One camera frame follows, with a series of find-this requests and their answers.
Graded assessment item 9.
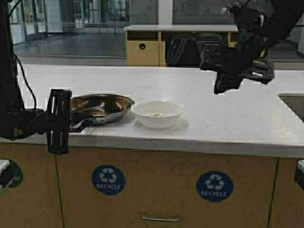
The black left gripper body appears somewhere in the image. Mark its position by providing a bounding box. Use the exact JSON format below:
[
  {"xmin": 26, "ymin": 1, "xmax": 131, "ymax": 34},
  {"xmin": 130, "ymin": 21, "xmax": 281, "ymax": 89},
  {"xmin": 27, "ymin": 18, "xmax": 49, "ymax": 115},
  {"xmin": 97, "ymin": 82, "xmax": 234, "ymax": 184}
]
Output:
[{"xmin": 0, "ymin": 109, "xmax": 49, "ymax": 140}]

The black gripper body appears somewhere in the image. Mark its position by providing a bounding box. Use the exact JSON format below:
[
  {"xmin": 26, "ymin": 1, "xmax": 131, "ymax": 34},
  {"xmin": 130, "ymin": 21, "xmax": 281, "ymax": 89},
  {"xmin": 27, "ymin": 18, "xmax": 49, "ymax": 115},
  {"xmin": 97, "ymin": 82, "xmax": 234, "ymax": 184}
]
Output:
[{"xmin": 213, "ymin": 35, "xmax": 266, "ymax": 95}]

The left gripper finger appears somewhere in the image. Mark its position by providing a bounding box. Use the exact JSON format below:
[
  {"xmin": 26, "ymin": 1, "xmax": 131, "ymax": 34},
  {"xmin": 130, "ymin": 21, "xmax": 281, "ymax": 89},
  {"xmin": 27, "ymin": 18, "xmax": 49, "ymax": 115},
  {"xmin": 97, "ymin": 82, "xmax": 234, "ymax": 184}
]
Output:
[
  {"xmin": 46, "ymin": 110, "xmax": 92, "ymax": 155},
  {"xmin": 47, "ymin": 89, "xmax": 72, "ymax": 119}
]

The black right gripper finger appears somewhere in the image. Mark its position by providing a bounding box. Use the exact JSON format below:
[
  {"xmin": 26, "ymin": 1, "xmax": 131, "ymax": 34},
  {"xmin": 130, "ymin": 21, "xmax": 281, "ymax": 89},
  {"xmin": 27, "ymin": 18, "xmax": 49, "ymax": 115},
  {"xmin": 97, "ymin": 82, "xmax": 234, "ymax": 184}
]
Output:
[{"xmin": 199, "ymin": 45, "xmax": 236, "ymax": 71}]

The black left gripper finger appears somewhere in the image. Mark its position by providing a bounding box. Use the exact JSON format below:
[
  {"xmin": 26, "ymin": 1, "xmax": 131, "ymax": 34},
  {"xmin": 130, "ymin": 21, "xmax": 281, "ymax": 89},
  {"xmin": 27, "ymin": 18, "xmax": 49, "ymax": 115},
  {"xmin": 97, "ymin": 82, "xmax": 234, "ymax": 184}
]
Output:
[{"xmin": 242, "ymin": 59, "xmax": 275, "ymax": 85}]

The steel frying pan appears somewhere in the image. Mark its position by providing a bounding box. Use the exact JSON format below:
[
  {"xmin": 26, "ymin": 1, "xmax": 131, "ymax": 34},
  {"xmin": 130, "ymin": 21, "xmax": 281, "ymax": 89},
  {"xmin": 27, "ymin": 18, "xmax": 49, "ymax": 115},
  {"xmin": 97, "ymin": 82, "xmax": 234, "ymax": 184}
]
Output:
[{"xmin": 70, "ymin": 94, "xmax": 135, "ymax": 132}]

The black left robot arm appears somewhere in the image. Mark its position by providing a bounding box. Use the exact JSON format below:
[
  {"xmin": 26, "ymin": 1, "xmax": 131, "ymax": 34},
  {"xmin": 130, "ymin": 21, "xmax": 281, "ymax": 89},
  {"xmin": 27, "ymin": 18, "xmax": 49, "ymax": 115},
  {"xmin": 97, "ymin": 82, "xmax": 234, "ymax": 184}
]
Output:
[{"xmin": 0, "ymin": 0, "xmax": 274, "ymax": 155}]

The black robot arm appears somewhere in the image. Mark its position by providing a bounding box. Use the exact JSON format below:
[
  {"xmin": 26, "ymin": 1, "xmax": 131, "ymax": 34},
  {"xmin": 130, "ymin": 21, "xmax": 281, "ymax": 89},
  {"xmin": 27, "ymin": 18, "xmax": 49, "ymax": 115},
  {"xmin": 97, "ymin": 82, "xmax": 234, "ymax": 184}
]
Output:
[{"xmin": 199, "ymin": 0, "xmax": 304, "ymax": 95}]

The black backpack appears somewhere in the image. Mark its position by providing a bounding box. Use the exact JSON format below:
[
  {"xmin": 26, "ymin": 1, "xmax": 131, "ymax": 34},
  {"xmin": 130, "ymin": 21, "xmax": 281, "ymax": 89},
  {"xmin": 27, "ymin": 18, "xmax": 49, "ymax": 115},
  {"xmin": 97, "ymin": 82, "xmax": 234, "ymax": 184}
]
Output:
[{"xmin": 166, "ymin": 33, "xmax": 226, "ymax": 68}]

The dark round waste sticker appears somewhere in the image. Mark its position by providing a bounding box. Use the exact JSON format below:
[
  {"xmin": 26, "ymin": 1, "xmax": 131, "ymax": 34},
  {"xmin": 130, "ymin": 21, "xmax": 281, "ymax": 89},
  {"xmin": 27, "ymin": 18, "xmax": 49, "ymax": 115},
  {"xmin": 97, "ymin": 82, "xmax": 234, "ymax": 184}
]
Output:
[{"xmin": 9, "ymin": 160, "xmax": 24, "ymax": 188}]

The black object at left edge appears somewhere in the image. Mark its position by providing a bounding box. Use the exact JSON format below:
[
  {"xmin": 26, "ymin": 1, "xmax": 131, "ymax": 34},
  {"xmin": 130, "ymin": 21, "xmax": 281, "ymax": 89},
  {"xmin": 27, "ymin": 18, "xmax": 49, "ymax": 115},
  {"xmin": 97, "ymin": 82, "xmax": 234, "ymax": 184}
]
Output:
[{"xmin": 0, "ymin": 159, "xmax": 13, "ymax": 195}]

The wooden background shelf unit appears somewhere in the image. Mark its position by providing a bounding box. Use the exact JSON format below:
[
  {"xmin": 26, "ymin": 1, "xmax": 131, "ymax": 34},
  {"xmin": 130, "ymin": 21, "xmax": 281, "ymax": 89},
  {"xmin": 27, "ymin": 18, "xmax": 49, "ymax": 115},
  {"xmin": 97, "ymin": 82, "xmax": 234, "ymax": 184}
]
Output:
[{"xmin": 124, "ymin": 24, "xmax": 238, "ymax": 67}]

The wooden island cabinet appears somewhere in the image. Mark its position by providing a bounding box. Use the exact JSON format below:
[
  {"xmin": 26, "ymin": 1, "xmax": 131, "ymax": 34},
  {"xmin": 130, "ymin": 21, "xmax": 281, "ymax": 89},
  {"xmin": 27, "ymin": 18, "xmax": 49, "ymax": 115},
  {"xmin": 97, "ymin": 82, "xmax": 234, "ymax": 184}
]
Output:
[{"xmin": 0, "ymin": 143, "xmax": 304, "ymax": 228}]

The left blue recycle sticker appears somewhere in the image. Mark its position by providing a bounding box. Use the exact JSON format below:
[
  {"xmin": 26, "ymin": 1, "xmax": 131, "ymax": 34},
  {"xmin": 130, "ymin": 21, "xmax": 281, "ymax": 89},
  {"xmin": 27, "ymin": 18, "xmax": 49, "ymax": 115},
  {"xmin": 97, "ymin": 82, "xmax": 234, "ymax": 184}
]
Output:
[{"xmin": 91, "ymin": 164, "xmax": 126, "ymax": 196}]

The blue recycle sticker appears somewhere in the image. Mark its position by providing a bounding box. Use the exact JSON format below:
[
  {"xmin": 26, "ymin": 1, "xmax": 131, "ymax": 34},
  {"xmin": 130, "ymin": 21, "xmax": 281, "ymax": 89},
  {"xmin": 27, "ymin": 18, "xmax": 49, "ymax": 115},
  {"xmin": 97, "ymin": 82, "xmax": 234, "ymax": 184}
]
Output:
[
  {"xmin": 196, "ymin": 171, "xmax": 234, "ymax": 203},
  {"xmin": 91, "ymin": 164, "xmax": 126, "ymax": 196}
]

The white serving bowl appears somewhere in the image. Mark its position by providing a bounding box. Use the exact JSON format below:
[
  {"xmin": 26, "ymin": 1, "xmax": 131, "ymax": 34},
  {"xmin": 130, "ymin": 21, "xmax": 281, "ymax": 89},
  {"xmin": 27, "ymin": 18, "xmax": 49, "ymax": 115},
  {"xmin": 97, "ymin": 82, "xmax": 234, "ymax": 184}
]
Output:
[{"xmin": 131, "ymin": 99, "xmax": 186, "ymax": 129}]

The black appliance at right edge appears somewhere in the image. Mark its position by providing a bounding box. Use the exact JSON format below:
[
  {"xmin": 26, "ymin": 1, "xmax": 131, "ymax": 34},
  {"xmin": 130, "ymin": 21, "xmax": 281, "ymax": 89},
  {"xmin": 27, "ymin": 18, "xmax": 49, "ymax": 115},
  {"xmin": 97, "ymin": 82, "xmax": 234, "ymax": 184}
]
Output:
[{"xmin": 294, "ymin": 160, "xmax": 304, "ymax": 190}]

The right blue recycle sticker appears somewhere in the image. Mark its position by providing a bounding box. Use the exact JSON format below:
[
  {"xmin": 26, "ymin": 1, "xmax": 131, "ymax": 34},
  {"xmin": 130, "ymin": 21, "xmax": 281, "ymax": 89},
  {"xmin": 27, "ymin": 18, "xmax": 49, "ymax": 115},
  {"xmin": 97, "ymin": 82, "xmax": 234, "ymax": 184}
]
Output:
[{"xmin": 196, "ymin": 171, "xmax": 234, "ymax": 203}]

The steel island drawer handle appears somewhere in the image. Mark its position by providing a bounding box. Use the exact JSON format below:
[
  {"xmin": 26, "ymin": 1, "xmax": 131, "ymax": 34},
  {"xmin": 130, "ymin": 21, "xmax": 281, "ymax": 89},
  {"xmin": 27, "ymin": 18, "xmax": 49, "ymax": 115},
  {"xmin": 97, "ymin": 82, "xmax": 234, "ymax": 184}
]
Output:
[{"xmin": 142, "ymin": 213, "xmax": 180, "ymax": 222}]

